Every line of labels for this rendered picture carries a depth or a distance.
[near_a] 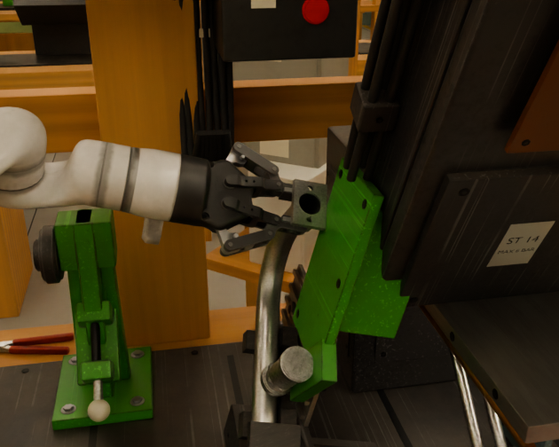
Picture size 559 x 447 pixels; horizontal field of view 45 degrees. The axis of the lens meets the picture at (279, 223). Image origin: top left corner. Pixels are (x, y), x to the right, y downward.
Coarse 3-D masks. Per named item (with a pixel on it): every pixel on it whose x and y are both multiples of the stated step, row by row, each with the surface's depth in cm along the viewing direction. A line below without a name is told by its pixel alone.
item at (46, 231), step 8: (40, 232) 84; (48, 232) 84; (40, 240) 83; (48, 240) 83; (40, 248) 83; (48, 248) 83; (56, 248) 84; (40, 256) 83; (48, 256) 83; (56, 256) 83; (40, 264) 83; (48, 264) 83; (56, 264) 83; (48, 272) 83; (56, 272) 84; (48, 280) 84; (56, 280) 85
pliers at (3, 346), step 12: (36, 336) 110; (48, 336) 110; (60, 336) 110; (72, 336) 110; (0, 348) 107; (12, 348) 107; (24, 348) 107; (36, 348) 107; (48, 348) 107; (60, 348) 107
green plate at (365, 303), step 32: (352, 192) 69; (352, 224) 68; (320, 256) 75; (352, 256) 66; (320, 288) 74; (352, 288) 68; (384, 288) 70; (320, 320) 72; (352, 320) 71; (384, 320) 72
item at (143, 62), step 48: (96, 0) 87; (144, 0) 88; (192, 0) 89; (96, 48) 90; (144, 48) 91; (192, 48) 92; (96, 96) 92; (144, 96) 93; (192, 96) 94; (144, 144) 96; (192, 240) 103; (144, 288) 105; (192, 288) 107; (144, 336) 109; (192, 336) 110
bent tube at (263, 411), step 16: (304, 192) 76; (320, 192) 76; (288, 208) 78; (304, 208) 80; (320, 208) 76; (304, 224) 74; (320, 224) 75; (272, 240) 83; (288, 240) 82; (272, 256) 84; (272, 272) 84; (272, 288) 84; (256, 304) 85; (272, 304) 84; (256, 320) 83; (272, 320) 83; (256, 336) 82; (272, 336) 82; (256, 352) 81; (272, 352) 81; (256, 368) 80; (256, 384) 79; (256, 400) 78; (272, 400) 78; (256, 416) 78; (272, 416) 78
